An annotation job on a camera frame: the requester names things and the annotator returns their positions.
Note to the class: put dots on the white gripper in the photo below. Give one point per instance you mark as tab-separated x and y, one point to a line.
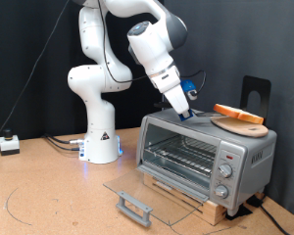
171	88

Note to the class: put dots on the white bread slice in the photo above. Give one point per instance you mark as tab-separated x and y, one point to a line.
238	114

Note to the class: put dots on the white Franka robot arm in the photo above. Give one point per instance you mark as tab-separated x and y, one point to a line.
98	130

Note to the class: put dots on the silver oven knob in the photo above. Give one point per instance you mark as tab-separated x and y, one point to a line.
225	170
220	191

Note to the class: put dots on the silver toaster oven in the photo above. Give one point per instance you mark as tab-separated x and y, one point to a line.
251	153

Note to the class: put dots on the round wooden cutting board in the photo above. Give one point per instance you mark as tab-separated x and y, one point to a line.
245	129

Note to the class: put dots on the black metal bookend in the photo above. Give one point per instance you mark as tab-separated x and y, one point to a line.
251	84

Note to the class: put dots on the wooden slatted base block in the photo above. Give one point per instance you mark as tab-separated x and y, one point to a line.
215	212

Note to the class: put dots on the black foam pad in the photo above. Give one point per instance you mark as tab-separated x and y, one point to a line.
240	212
255	200

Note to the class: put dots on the emergency stop button box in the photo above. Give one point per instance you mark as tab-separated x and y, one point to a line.
9	143

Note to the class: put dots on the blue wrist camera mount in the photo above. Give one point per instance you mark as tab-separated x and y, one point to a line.
187	85

